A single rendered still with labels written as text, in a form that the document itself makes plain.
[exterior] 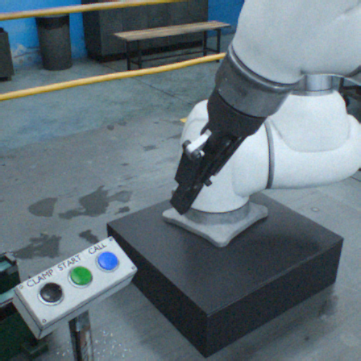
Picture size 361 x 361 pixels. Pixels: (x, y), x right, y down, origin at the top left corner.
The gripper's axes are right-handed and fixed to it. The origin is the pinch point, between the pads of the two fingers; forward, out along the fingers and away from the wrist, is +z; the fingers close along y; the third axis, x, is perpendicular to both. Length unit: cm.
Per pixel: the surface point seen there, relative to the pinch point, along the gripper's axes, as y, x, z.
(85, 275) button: 16.4, 0.3, 9.6
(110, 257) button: 11.4, -0.2, 9.6
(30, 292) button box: 24.2, -1.8, 10.4
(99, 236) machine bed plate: -14, -21, 52
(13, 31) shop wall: -231, -391, 300
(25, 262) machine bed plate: 5, -25, 54
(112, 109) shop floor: -214, -200, 243
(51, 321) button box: 23.9, 3.3, 10.7
